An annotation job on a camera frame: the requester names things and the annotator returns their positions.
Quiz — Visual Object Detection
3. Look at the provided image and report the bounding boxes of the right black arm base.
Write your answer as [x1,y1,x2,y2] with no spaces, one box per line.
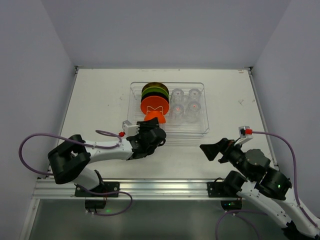
[206,177,243,211]

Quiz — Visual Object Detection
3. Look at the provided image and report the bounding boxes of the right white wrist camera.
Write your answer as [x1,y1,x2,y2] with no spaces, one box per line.
[235,126,253,145]

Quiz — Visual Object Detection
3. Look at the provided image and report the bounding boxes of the clear glass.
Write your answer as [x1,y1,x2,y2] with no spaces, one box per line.
[185,100,202,123]
[188,88,202,102]
[170,88,185,104]
[169,103,185,124]

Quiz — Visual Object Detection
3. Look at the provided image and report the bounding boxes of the clear plastic rack tray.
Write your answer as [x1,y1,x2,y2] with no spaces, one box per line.
[127,81,210,137]

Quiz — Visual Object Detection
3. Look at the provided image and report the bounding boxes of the orange bowl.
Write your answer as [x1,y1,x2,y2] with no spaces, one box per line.
[144,110,166,124]

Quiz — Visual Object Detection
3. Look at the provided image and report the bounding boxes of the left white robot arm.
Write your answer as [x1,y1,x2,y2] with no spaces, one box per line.
[47,118,167,194]

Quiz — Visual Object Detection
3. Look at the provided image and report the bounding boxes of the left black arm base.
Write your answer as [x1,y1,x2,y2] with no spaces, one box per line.
[74,181,120,212]

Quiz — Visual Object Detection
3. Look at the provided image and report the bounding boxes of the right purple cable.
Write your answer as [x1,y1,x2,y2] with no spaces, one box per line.
[215,129,320,240]

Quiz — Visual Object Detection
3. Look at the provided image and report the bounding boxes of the olive brown plate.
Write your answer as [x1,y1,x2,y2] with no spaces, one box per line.
[142,82,169,92]

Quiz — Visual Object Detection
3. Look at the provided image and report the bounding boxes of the aluminium mounting rail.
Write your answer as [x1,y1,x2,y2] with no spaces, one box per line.
[31,178,241,200]

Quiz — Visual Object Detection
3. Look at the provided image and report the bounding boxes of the orange plate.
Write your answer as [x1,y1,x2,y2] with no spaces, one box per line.
[140,96,170,115]

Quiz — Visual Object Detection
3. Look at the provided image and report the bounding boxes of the green plate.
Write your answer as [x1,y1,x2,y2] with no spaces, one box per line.
[141,86,169,97]

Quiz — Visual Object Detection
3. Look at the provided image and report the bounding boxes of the clear glass front right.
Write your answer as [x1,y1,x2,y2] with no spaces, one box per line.
[185,100,202,123]

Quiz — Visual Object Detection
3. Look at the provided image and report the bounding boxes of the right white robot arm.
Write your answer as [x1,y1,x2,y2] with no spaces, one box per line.
[200,138,320,240]

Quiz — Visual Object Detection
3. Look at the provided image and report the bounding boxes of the clear glass back left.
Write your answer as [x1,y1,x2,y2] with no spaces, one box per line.
[170,88,185,104]

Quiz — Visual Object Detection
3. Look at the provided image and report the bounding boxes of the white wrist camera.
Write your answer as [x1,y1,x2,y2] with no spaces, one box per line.
[122,120,140,137]
[235,126,253,145]

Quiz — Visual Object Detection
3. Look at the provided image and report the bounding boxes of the clear glass front left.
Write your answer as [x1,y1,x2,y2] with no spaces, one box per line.
[169,103,185,124]

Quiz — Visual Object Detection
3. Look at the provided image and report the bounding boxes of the purple cable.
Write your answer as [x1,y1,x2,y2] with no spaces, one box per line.
[18,129,133,217]
[215,129,320,240]

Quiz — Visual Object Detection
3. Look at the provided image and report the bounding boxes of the black plate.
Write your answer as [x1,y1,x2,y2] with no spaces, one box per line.
[141,91,169,102]

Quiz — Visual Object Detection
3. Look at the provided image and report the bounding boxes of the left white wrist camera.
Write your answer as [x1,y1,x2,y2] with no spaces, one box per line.
[122,120,140,137]

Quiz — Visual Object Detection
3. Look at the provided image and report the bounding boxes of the clear glass back right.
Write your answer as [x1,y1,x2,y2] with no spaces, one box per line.
[188,88,202,102]

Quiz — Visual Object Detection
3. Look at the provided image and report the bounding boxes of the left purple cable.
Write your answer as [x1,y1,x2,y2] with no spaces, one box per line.
[18,129,133,217]

